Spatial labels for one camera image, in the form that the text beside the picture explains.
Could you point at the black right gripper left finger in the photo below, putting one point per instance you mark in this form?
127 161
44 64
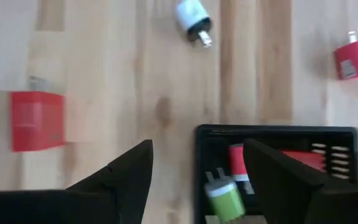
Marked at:
123 196

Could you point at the small pink white charger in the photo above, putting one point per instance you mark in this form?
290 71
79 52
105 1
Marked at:
236 161

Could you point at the red wall charger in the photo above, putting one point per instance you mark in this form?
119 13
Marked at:
309 158

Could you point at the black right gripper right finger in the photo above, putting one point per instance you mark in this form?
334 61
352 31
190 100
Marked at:
284 193

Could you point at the large red multiport charger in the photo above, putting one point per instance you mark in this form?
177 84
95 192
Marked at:
37 121

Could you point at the white and black charger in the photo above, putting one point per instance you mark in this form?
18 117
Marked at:
191 15

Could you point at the black slotted plastic basket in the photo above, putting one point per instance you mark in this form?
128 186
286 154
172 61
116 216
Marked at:
259 131

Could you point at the green and white charger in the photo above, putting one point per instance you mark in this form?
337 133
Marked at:
225 202

